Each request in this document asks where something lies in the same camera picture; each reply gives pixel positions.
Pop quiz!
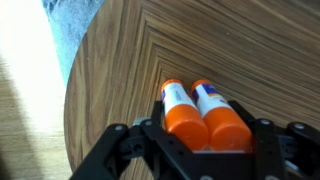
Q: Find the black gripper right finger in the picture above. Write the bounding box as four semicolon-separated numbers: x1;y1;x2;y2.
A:
229;100;320;180

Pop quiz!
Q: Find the dark wooden side table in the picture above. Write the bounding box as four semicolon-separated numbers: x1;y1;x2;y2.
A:
62;0;320;180

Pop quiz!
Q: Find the orange capped glue stick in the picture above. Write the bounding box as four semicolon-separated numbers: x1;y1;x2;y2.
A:
190;78;253;153
160;78;210;152

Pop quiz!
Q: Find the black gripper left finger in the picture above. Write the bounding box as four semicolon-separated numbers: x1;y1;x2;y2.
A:
69;100;195;180

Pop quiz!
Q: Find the grey sofa bed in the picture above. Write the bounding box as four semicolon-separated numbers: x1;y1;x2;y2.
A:
41;0;106;85

